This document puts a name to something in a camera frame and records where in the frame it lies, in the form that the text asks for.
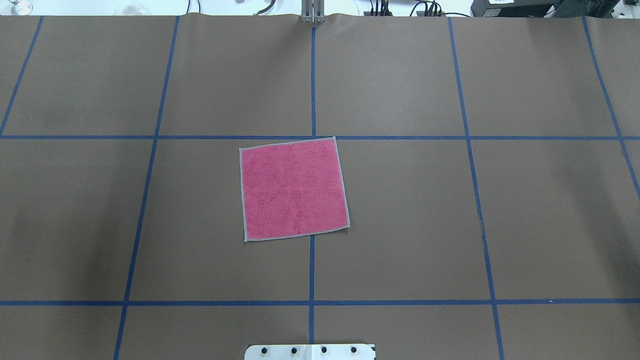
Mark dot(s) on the pink and grey towel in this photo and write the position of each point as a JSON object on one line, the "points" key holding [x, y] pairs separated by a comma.
{"points": [[292, 189]]}

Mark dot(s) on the black power box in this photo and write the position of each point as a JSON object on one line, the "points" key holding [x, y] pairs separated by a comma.
{"points": [[511, 8]]}

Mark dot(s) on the aluminium frame post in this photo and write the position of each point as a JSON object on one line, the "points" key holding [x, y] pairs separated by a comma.
{"points": [[313, 11]]}

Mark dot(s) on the white camera mast base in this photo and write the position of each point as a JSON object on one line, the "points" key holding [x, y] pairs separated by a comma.
{"points": [[331, 351]]}

